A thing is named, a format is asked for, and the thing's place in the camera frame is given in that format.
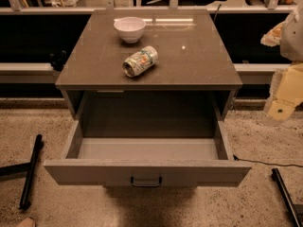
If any black stand leg left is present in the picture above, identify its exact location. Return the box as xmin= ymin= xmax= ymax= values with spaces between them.
xmin=0 ymin=134 xmax=44 ymax=211

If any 7up soda can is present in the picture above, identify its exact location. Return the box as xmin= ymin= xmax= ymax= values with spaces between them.
xmin=122 ymin=46 xmax=158 ymax=78

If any black stand leg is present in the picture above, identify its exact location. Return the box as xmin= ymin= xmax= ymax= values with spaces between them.
xmin=272 ymin=168 xmax=303 ymax=227
xmin=0 ymin=134 xmax=44 ymax=211

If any black stand leg right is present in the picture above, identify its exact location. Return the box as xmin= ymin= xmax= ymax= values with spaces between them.
xmin=272 ymin=168 xmax=303 ymax=227

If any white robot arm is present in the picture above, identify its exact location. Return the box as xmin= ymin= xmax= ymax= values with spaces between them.
xmin=260 ymin=4 xmax=303 ymax=125

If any black clamp on rail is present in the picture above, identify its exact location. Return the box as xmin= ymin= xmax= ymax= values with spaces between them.
xmin=49 ymin=50 xmax=67 ymax=71

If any white ceramic bowl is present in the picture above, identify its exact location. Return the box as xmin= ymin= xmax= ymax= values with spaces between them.
xmin=114 ymin=17 xmax=146 ymax=44

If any metal railing frame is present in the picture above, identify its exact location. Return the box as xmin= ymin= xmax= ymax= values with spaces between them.
xmin=0 ymin=0 xmax=303 ymax=16

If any black floor cable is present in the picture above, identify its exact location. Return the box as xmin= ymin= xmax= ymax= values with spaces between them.
xmin=233 ymin=154 xmax=303 ymax=168

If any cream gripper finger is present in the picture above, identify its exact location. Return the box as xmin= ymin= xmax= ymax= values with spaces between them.
xmin=264 ymin=63 xmax=303 ymax=126
xmin=260 ymin=22 xmax=283 ymax=47

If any open grey top drawer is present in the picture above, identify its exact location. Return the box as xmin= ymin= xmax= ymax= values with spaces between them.
xmin=44 ymin=122 xmax=251 ymax=187

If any black drawer handle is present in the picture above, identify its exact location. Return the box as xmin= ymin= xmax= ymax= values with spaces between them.
xmin=130 ymin=176 xmax=162 ymax=188

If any brown cabinet with glossy top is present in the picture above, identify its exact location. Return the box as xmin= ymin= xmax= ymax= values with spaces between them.
xmin=56 ymin=9 xmax=241 ymax=138

